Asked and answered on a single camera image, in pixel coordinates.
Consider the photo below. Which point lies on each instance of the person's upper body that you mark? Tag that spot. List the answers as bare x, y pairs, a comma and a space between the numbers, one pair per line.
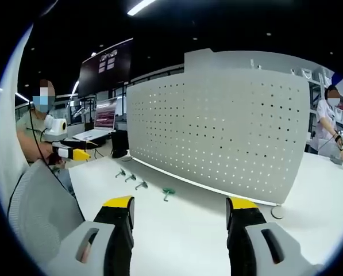
26, 123

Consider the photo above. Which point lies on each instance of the grey partition panel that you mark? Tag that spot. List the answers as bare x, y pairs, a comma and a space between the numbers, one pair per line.
234, 61

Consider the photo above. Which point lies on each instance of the grey round plate foot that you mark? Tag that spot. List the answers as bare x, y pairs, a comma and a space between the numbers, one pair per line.
127, 159
277, 212

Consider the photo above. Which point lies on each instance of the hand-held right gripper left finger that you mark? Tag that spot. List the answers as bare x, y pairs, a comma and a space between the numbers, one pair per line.
116, 244

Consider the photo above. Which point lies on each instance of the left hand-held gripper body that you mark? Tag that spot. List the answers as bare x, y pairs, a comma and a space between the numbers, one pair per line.
54, 126

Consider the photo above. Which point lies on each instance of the ceiling light strip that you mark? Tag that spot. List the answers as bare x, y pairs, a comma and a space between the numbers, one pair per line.
142, 6

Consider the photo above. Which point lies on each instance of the storage shelving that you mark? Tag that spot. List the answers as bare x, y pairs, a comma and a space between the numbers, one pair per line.
315, 95

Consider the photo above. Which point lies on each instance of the silver metal hook assembly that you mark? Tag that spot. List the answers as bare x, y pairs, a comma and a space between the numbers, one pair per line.
141, 185
120, 173
130, 178

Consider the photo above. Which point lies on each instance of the open laptop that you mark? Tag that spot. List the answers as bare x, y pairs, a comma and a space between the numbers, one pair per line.
103, 115

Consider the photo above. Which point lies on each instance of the black box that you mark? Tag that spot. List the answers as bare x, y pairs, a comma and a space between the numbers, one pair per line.
120, 143

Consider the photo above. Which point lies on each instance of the white perforated mounting plate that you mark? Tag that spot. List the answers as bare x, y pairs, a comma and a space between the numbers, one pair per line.
217, 135

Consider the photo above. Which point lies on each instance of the green hook assembly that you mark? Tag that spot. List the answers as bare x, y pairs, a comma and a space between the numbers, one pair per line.
168, 192

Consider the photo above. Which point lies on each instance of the small grey block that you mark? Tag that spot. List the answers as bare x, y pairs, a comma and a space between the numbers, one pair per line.
336, 160

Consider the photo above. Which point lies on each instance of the large dark display screen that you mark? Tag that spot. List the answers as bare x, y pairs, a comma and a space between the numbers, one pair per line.
108, 66

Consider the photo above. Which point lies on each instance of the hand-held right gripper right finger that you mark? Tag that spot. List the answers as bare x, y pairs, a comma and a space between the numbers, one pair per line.
243, 244

